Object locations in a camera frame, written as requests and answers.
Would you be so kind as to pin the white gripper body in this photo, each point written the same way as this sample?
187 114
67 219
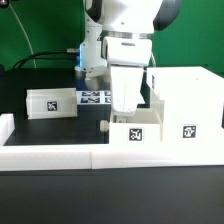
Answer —
126 60

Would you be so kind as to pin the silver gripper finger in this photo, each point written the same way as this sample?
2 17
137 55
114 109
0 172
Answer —
120 119

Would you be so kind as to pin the white drawer box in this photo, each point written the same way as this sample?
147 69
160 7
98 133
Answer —
51 103
145 127

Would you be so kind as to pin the white drawer cabinet frame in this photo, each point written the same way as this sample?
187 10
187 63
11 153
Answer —
187 103

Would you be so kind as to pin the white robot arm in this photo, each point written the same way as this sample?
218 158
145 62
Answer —
131 19

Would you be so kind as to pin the white fiducial marker sheet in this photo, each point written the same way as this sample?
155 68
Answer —
93 97

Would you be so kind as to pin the white U-shaped fence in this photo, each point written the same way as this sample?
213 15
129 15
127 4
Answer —
105 156

